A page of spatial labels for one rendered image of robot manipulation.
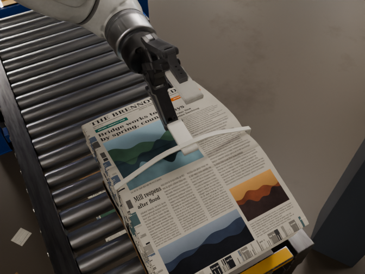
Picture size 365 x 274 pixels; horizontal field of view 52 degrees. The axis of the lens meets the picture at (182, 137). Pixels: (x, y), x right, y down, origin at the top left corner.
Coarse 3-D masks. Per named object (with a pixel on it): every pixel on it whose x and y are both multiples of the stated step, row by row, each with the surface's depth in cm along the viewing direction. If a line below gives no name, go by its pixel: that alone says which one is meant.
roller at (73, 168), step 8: (80, 160) 101; (88, 160) 101; (64, 168) 100; (72, 168) 100; (80, 168) 100; (88, 168) 101; (96, 168) 102; (48, 176) 98; (56, 176) 98; (64, 176) 99; (72, 176) 100; (80, 176) 101; (48, 184) 98; (56, 184) 98; (64, 184) 100
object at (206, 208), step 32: (256, 160) 70; (160, 192) 66; (192, 192) 66; (224, 192) 67; (256, 192) 68; (288, 192) 68; (128, 224) 68; (160, 224) 63; (192, 224) 64; (224, 224) 64; (256, 224) 65; (288, 224) 66; (160, 256) 61; (192, 256) 62; (224, 256) 62; (256, 256) 69
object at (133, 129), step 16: (176, 96) 84; (208, 96) 83; (112, 112) 83; (128, 112) 82; (144, 112) 81; (176, 112) 80; (192, 112) 79; (208, 112) 78; (224, 112) 78; (96, 128) 79; (112, 128) 78; (128, 128) 77; (144, 128) 77; (160, 128) 76; (192, 128) 75; (96, 144) 75; (112, 144) 74; (128, 144) 73; (144, 144) 73; (160, 144) 72; (96, 160) 78; (112, 160) 70; (112, 192) 79
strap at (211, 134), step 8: (232, 128) 72; (240, 128) 73; (248, 128) 74; (200, 136) 68; (208, 136) 68; (184, 144) 67; (192, 144) 68; (168, 152) 66; (152, 160) 66; (144, 168) 66; (128, 176) 66; (120, 184) 66
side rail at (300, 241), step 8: (168, 80) 121; (304, 232) 88; (288, 240) 87; (296, 240) 87; (304, 240) 87; (272, 248) 97; (280, 248) 92; (288, 248) 88; (296, 248) 86; (304, 248) 86; (296, 256) 86; (304, 256) 91; (288, 264) 92; (296, 264) 93
